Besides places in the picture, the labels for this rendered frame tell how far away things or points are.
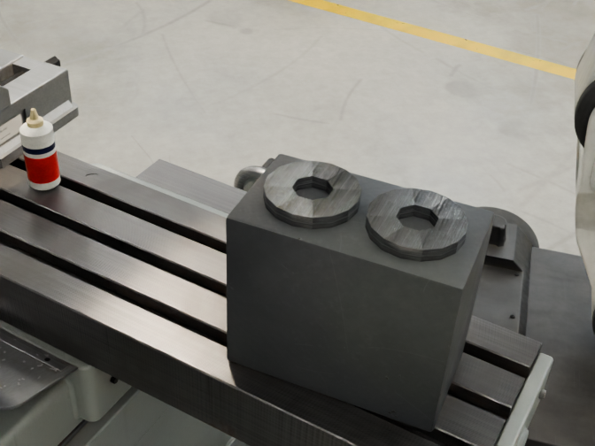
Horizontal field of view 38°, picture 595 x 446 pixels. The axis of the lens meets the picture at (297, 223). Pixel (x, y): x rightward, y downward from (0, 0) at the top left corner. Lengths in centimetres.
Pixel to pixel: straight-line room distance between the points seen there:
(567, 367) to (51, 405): 80
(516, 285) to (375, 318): 77
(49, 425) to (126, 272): 20
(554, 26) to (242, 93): 149
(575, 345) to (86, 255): 81
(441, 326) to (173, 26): 302
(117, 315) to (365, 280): 32
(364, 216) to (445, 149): 218
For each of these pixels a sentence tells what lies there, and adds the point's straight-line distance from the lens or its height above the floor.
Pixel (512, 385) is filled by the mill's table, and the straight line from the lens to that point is 92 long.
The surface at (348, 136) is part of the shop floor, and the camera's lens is 295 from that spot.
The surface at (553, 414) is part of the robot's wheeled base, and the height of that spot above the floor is 57.
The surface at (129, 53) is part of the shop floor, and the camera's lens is 347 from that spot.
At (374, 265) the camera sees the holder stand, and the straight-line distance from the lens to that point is 73.
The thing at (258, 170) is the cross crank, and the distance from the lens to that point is 159.
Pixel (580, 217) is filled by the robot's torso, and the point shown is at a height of 85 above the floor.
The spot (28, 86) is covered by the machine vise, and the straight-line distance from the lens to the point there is 124.
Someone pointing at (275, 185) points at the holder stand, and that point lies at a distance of 79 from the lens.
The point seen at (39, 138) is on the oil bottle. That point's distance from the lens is 110.
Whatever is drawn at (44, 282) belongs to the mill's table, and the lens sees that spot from 101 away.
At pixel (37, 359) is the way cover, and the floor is 83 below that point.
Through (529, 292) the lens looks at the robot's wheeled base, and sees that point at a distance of 155.
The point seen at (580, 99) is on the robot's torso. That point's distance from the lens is 116.
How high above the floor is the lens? 156
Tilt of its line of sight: 38 degrees down
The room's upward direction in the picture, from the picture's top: 3 degrees clockwise
